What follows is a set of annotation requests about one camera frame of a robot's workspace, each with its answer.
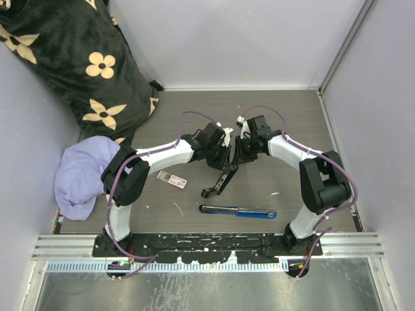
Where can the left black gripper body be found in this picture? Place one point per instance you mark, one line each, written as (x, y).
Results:
(217, 155)

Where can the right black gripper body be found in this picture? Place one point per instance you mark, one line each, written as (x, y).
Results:
(246, 150)

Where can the black stapler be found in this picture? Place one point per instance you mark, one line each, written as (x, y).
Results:
(221, 184)

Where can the white red staple box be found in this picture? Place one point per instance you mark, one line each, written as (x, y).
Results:
(172, 179)

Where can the blue stapler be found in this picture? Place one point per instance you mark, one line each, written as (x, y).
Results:
(239, 211)

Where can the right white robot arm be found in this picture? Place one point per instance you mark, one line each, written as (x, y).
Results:
(324, 185)

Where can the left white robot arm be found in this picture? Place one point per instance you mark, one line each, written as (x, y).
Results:
(125, 176)

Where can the lavender crumpled cloth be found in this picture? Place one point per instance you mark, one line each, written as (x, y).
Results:
(77, 182)

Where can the black floral plush blanket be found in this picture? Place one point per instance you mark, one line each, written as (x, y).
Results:
(78, 49)

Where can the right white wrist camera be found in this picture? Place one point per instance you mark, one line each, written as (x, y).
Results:
(243, 125)

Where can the black mounting base plate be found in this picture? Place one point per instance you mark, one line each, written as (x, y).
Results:
(212, 248)

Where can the white slotted cable duct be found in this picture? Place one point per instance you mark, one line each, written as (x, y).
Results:
(122, 267)

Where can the aluminium slotted rail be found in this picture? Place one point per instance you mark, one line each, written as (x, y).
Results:
(334, 245)

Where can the aluminium corner frame post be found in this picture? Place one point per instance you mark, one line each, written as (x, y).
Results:
(361, 17)

